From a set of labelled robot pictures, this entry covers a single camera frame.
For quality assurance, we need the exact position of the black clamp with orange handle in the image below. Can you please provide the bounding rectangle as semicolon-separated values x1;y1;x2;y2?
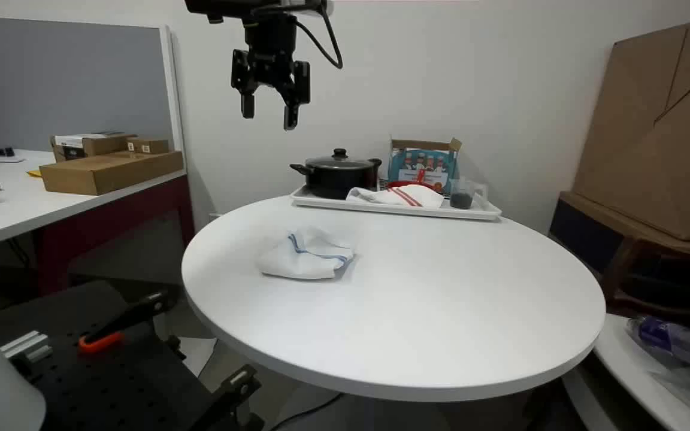
78;290;179;355

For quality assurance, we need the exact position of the grey partition panel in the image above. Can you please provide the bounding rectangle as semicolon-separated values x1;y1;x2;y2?
0;16;186;175

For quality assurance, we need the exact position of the white tray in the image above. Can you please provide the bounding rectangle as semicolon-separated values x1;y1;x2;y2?
289;184;503;222

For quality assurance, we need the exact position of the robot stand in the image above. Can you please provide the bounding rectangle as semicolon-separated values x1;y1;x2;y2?
0;280;265;431

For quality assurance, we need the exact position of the clear plastic bag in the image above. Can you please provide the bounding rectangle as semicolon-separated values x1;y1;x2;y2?
625;306;690;431

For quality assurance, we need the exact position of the white towel with blue stripe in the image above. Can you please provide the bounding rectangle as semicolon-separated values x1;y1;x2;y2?
255;226;356;281

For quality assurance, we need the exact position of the small cardboard box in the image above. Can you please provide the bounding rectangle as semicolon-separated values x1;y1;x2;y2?
126;138;170;156

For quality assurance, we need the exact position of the clear plastic cup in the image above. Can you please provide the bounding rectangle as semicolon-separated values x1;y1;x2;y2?
449;178;477;211

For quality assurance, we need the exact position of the red bowl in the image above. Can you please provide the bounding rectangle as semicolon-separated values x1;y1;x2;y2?
386;169;437;193

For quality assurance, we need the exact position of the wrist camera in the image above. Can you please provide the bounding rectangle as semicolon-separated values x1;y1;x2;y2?
184;0;289;25

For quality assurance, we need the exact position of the flat cardboard box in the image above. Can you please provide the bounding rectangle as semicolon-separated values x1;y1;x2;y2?
39;150;184;196

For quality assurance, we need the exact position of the white towel with red stripe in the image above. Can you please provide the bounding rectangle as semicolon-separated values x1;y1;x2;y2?
346;183;446;210

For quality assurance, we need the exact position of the stack of large cardboard sheets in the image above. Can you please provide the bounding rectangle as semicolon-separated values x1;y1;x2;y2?
571;12;690;245

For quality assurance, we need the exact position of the white desk with red legs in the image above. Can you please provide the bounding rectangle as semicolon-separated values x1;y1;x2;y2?
0;148;197;298

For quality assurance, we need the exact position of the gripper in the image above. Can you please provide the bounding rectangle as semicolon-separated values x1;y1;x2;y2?
231;12;311;132

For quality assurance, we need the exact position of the cardboard box with label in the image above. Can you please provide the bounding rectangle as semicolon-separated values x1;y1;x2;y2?
50;132;138;163

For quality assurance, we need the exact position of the black pot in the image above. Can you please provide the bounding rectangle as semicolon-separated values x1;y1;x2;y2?
289;157;383;201

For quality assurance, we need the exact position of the wooden side table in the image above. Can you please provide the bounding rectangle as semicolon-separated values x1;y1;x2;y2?
549;190;690;327

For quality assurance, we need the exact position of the black pot lid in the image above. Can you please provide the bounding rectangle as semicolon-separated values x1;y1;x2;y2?
305;148;377;171

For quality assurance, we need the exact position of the black cable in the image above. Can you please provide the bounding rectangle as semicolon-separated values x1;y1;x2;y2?
266;391;347;431

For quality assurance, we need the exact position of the aluminium bracket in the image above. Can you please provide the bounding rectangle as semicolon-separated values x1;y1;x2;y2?
0;330;53;364

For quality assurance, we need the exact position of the printed cardboard box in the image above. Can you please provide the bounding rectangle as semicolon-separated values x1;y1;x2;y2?
388;137;463;196

